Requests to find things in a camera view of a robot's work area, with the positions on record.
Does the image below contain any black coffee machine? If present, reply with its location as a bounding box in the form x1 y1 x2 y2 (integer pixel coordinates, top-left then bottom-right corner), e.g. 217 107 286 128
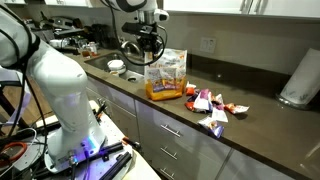
89 23 116 50

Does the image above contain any orange black clamp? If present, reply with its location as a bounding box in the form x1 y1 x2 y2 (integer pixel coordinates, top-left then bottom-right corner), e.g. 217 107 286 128
121 135 143 152
94 101 109 122

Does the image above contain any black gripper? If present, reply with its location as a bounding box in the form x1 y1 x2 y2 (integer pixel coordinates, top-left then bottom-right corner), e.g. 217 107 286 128
137 33 160 62

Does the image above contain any plain white snack packet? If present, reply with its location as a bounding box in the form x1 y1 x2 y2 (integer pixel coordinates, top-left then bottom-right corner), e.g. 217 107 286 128
211 105 230 124

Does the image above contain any small white orange snack packet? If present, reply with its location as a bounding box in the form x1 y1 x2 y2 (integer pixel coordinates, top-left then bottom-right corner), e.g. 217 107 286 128
210 93 225 106

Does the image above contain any glass jar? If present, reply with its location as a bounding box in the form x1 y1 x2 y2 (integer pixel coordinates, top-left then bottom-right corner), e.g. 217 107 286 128
86 41 99 57

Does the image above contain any chrome faucet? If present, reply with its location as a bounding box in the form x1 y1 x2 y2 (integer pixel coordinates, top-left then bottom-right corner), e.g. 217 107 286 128
119 39 142 58

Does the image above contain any long orange white snack packet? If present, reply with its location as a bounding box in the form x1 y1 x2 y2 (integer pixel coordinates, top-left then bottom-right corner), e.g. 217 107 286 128
223 102 251 115

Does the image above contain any light wooden table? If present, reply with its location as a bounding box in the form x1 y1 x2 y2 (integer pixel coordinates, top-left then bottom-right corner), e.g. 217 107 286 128
34 99 162 180

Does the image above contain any grey glossy base cabinet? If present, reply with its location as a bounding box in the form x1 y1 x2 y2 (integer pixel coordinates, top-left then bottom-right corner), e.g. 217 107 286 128
85 75 296 180

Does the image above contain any black aluminium rail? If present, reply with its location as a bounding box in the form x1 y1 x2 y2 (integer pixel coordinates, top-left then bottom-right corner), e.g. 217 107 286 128
98 151 133 180
89 141 125 162

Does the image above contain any silver cabinet door handle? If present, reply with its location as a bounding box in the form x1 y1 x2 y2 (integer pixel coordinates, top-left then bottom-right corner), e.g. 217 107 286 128
251 0 265 16
239 0 252 16

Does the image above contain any purple white snack packet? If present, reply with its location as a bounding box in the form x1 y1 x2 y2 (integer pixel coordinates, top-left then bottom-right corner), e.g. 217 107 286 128
193 88 213 113

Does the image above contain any dark purple snack packet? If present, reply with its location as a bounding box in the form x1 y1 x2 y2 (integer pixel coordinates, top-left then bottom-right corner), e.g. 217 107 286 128
187 93 200 103

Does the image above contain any white bowl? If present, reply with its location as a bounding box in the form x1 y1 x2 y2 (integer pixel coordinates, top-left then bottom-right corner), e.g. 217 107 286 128
107 59 127 71

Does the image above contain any orange red snack packet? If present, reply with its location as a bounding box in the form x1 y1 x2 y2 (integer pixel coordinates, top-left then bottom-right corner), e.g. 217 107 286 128
185 81 198 97

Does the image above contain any small white appliance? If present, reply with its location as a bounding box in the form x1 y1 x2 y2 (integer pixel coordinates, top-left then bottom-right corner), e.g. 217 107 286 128
49 37 72 49

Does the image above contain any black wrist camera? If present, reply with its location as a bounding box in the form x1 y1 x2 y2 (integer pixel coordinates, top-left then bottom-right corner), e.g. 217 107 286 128
121 21 159 37

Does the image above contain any orange coiled cable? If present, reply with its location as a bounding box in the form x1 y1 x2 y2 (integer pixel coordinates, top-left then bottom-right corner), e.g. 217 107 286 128
0 141 29 165

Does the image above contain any stainless steel sink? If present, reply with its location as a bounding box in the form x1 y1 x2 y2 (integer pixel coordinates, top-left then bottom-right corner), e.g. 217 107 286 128
84 51 148 84

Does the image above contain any silver drawer bar handle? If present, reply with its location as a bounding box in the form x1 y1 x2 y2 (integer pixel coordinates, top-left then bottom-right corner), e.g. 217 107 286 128
159 166 177 180
160 123 183 139
96 97 109 109
159 146 179 161

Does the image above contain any metal paper towel holder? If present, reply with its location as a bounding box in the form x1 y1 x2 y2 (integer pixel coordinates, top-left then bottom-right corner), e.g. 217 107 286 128
275 93 313 111

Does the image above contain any white upper cabinet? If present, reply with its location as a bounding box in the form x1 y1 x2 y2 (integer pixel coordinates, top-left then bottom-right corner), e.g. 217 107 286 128
162 0 320 20

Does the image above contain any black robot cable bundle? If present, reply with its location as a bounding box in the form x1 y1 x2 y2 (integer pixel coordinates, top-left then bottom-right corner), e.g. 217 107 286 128
0 28 52 169

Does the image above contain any small printed card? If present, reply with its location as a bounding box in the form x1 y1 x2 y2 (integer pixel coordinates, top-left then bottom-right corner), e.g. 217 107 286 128
197 116 225 139

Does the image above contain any large orange white snack bag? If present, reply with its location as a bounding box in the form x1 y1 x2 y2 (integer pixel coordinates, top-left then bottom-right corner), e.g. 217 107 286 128
143 48 188 102

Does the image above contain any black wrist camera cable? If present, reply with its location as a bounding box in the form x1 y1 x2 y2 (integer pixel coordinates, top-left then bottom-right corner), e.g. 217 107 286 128
105 0 168 67

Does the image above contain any white double wall outlet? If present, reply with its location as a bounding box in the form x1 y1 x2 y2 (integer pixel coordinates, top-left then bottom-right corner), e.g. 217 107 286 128
199 36 217 55

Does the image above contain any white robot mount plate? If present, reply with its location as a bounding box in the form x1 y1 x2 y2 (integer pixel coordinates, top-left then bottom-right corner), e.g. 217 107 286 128
13 113 134 180

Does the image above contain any white paper towel roll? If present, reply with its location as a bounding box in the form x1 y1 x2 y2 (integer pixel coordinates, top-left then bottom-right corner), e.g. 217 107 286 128
279 48 320 107

